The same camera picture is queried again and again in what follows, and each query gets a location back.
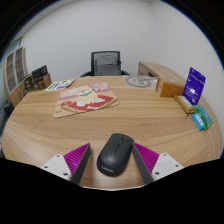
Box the purple standing card package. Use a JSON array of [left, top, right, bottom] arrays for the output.
[[182, 66, 207, 106]]

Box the black computer mouse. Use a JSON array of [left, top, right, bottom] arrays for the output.
[[96, 132, 135, 178]]

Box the cartoon-print mouse pad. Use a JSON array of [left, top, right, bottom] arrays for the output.
[[52, 82, 120, 119]]

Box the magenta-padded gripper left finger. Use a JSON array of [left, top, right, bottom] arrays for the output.
[[40, 143, 92, 185]]

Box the small tan box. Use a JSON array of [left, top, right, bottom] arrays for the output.
[[174, 95, 196, 116]]

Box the black mesh office chair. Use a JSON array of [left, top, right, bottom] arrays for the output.
[[79, 50, 131, 78]]

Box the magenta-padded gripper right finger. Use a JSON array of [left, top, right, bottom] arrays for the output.
[[131, 143, 184, 185]]

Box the wooden side desk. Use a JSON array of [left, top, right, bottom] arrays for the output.
[[137, 61, 186, 88]]

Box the black cardboard box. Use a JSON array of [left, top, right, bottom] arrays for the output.
[[30, 64, 49, 81]]

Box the orange-brown box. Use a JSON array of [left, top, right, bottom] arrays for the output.
[[155, 77, 186, 99]]

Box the grey backpack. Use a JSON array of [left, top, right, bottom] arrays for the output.
[[94, 54, 122, 77]]

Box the wooden shelf unit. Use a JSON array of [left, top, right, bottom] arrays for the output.
[[2, 46, 29, 108]]

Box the small blue box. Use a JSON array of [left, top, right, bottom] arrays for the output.
[[191, 113, 206, 132]]

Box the green box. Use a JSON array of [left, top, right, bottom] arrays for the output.
[[193, 104, 214, 131]]

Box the black padded chair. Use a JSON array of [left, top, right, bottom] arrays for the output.
[[0, 100, 14, 134]]

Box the brown cardboard box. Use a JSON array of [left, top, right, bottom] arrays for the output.
[[23, 73, 53, 94]]

